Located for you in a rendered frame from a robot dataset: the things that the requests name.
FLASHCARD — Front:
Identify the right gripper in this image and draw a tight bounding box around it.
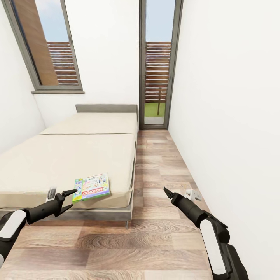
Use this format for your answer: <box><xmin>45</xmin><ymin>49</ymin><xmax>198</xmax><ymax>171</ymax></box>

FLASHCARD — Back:
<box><xmin>163</xmin><ymin>187</ymin><xmax>198</xmax><ymax>219</ymax></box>

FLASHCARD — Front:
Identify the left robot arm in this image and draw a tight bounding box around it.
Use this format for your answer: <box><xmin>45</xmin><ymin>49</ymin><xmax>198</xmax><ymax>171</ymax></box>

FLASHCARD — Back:
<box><xmin>0</xmin><ymin>185</ymin><xmax>78</xmax><ymax>269</ymax></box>

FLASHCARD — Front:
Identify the board game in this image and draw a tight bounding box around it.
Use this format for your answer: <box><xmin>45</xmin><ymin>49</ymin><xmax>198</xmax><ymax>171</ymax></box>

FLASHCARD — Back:
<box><xmin>72</xmin><ymin>173</ymin><xmax>110</xmax><ymax>203</ymax></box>

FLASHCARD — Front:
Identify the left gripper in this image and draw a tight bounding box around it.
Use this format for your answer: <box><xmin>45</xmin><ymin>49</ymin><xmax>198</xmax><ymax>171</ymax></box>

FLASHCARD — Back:
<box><xmin>40</xmin><ymin>189</ymin><xmax>78</xmax><ymax>219</ymax></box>

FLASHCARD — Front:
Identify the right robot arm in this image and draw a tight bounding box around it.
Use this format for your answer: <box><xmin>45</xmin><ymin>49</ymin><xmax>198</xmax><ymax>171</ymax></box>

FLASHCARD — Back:
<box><xmin>163</xmin><ymin>187</ymin><xmax>249</xmax><ymax>280</ymax></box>

